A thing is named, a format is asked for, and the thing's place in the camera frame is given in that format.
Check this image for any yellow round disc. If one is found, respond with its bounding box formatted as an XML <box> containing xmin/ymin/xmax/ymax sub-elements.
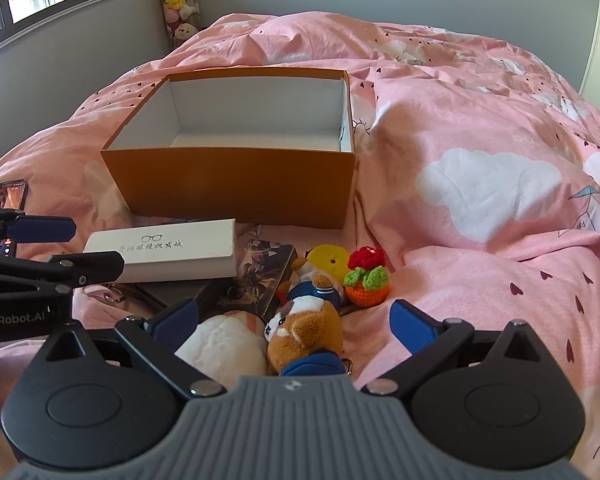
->
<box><xmin>310</xmin><ymin>244</ymin><xmax>353</xmax><ymax>283</ymax></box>

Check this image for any orange-rimmed white storage box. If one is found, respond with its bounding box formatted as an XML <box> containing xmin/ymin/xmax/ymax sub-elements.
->
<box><xmin>100</xmin><ymin>71</ymin><xmax>357</xmax><ymax>230</ymax></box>

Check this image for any pink printed blanket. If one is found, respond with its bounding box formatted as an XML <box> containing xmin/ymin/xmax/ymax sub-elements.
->
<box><xmin>0</xmin><ymin>10</ymin><xmax>600</xmax><ymax>480</ymax></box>

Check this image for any crocheted flower pot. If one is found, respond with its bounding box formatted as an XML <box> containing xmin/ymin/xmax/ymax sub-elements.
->
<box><xmin>343</xmin><ymin>246</ymin><xmax>392</xmax><ymax>306</ymax></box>

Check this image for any printed card box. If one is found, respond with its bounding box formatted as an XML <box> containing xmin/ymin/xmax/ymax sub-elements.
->
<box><xmin>217</xmin><ymin>240</ymin><xmax>298</xmax><ymax>323</ymax></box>

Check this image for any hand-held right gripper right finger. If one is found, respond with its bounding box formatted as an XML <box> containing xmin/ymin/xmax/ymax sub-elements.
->
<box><xmin>362</xmin><ymin>299</ymin><xmax>548</xmax><ymax>401</ymax></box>

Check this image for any white plush toy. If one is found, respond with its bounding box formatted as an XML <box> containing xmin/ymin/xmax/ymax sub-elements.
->
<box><xmin>174</xmin><ymin>310</ymin><xmax>267</xmax><ymax>376</ymax></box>

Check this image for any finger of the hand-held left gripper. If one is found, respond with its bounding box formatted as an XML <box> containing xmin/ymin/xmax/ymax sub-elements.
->
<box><xmin>0</xmin><ymin>251</ymin><xmax>126</xmax><ymax>297</ymax></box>
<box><xmin>0</xmin><ymin>200</ymin><xmax>77</xmax><ymax>244</ymax></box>

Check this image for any smartphone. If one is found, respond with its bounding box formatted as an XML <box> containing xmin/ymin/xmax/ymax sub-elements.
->
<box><xmin>0</xmin><ymin>178</ymin><xmax>29</xmax><ymax>258</ymax></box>

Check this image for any white glasses case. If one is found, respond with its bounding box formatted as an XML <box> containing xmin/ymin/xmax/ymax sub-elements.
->
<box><xmin>82</xmin><ymin>218</ymin><xmax>238</xmax><ymax>285</ymax></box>

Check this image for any dark grey box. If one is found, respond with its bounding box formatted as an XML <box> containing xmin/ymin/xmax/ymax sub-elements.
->
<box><xmin>125</xmin><ymin>279</ymin><xmax>221</xmax><ymax>312</ymax></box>

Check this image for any tube of plush toys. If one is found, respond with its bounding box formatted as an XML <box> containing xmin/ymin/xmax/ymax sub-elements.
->
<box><xmin>155</xmin><ymin>0</ymin><xmax>203</xmax><ymax>49</ymax></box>

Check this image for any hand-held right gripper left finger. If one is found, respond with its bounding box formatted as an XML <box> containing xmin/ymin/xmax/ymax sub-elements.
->
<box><xmin>32</xmin><ymin>299</ymin><xmax>226</xmax><ymax>401</ymax></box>

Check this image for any brown dog plush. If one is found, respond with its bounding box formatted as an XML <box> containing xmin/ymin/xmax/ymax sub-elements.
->
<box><xmin>264</xmin><ymin>256</ymin><xmax>353</xmax><ymax>377</ymax></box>

